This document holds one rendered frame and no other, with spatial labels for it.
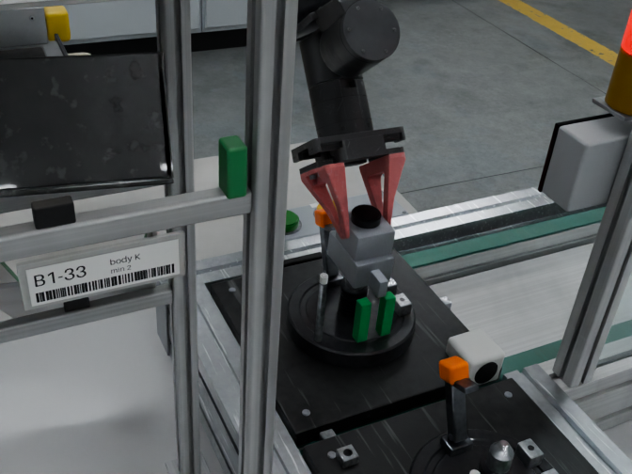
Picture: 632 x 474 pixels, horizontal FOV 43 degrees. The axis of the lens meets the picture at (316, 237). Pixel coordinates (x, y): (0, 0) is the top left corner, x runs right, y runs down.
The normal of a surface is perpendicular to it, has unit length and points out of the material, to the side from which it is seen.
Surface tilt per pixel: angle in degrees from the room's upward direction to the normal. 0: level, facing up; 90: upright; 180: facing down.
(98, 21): 90
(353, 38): 51
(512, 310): 0
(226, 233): 0
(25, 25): 90
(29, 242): 90
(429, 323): 0
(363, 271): 92
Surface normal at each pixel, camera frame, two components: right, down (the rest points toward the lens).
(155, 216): 0.43, 0.54
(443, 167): 0.07, -0.82
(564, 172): -0.90, 0.20
